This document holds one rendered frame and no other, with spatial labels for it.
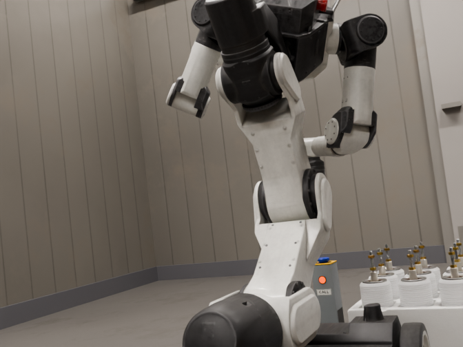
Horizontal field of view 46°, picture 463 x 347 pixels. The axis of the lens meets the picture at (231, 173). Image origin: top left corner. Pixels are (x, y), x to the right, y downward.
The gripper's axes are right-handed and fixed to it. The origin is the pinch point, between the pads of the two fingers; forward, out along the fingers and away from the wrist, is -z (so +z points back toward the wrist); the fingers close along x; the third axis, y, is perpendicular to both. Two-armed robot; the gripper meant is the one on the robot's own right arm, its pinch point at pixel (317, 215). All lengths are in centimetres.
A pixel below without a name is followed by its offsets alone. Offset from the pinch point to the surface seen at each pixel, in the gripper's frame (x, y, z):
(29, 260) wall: 196, 106, -11
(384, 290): -19.7, -9.7, -24.7
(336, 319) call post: -4.6, 0.2, -34.3
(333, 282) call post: -4.5, -0.6, -22.4
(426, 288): -28.0, -18.5, -24.5
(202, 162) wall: 263, -28, 47
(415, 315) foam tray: -29.1, -13.0, -31.5
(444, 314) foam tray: -35, -19, -31
